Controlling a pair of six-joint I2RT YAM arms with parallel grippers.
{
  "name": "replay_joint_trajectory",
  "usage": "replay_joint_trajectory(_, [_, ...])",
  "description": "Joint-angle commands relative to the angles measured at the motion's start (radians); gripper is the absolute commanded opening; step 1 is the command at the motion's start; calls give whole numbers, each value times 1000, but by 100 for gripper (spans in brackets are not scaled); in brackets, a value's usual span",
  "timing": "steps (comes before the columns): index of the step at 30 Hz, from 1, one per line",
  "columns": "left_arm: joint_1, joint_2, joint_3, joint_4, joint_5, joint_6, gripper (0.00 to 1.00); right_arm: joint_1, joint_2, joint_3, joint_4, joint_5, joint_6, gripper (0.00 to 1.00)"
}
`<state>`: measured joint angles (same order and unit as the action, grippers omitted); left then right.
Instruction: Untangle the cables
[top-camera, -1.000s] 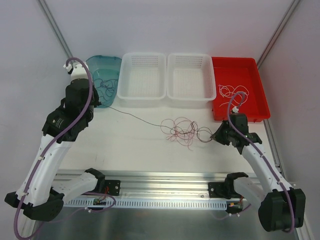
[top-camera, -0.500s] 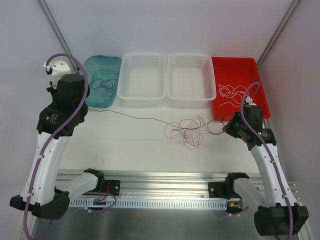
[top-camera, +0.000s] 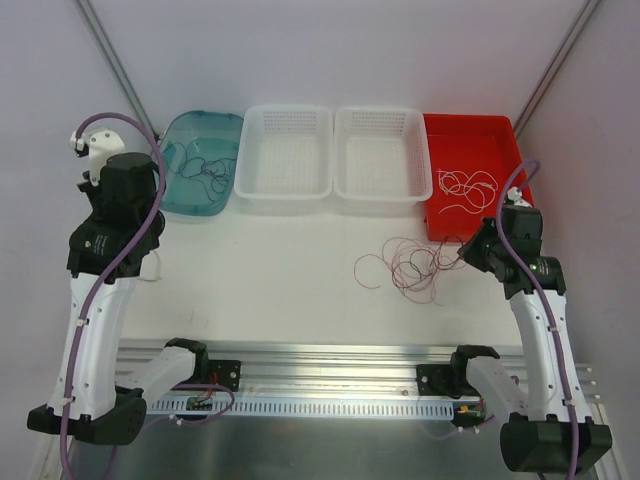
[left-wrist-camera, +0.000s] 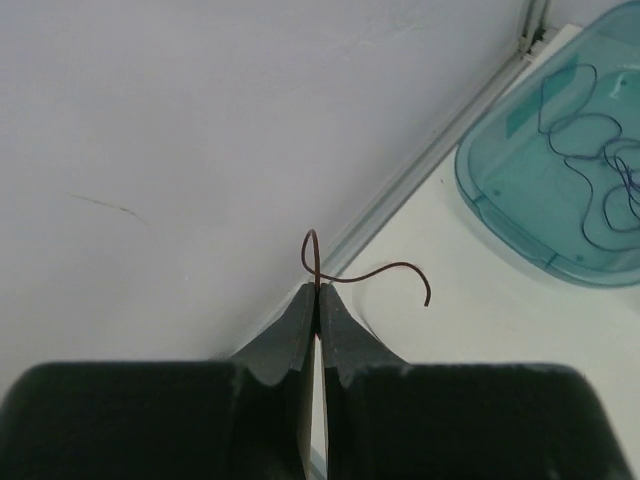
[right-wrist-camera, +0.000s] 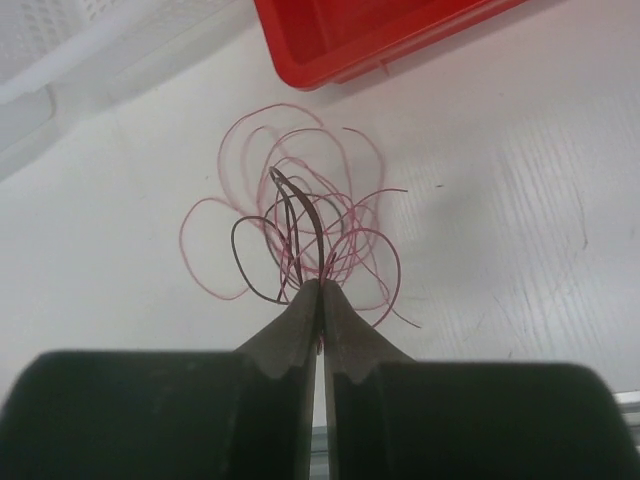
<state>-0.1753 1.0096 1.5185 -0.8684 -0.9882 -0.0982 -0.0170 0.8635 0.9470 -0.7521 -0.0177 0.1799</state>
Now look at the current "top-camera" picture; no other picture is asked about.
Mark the red plastic tray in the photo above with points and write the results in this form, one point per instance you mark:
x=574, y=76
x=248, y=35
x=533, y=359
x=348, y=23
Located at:
x=471, y=157

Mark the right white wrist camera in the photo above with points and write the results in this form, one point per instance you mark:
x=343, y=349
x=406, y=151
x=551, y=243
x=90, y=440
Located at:
x=515, y=197

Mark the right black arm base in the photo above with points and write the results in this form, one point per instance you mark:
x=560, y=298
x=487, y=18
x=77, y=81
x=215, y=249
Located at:
x=449, y=379

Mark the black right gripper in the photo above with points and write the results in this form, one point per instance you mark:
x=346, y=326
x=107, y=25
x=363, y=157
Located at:
x=476, y=243

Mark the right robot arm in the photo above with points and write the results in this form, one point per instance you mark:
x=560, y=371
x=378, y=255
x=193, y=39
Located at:
x=548, y=427

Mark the white perforated basket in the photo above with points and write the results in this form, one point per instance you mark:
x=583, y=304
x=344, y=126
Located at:
x=381, y=157
x=285, y=154

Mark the white perforated basket left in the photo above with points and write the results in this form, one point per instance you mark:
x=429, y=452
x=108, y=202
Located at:
x=285, y=154

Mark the white perforated basket right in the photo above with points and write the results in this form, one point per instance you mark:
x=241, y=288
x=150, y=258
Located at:
x=381, y=157

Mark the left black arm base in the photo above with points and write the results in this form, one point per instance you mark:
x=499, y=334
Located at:
x=221, y=372

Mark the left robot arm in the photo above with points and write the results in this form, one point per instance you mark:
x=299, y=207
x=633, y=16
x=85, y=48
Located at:
x=105, y=259

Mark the teal transparent plastic bin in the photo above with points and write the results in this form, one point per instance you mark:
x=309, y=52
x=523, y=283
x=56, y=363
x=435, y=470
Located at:
x=200, y=151

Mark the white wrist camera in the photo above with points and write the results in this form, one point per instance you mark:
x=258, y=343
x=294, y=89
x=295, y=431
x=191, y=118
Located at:
x=515, y=197
x=98, y=145

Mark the aluminium rail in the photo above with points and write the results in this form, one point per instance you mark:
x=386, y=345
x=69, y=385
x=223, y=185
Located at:
x=329, y=371

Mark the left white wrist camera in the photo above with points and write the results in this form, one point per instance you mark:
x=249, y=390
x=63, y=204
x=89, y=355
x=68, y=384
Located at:
x=98, y=145

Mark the white slotted cable duct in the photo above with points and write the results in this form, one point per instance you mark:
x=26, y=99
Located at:
x=403, y=408

